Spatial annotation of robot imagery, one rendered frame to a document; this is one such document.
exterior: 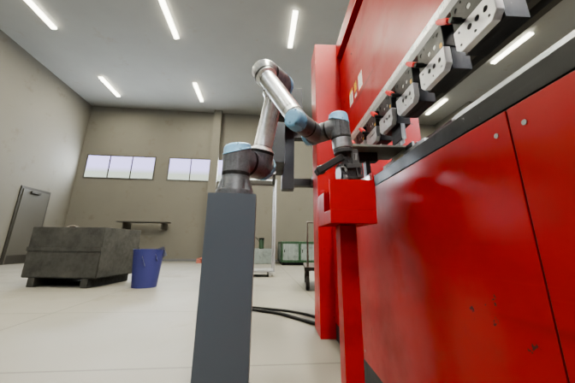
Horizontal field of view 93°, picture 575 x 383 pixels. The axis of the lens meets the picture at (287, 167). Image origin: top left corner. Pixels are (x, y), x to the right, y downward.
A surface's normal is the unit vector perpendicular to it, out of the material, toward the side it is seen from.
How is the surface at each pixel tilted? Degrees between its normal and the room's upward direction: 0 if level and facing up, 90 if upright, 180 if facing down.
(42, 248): 90
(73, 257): 90
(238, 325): 90
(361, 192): 90
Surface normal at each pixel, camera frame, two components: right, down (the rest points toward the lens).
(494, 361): -1.00, -0.02
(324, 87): 0.04, -0.27
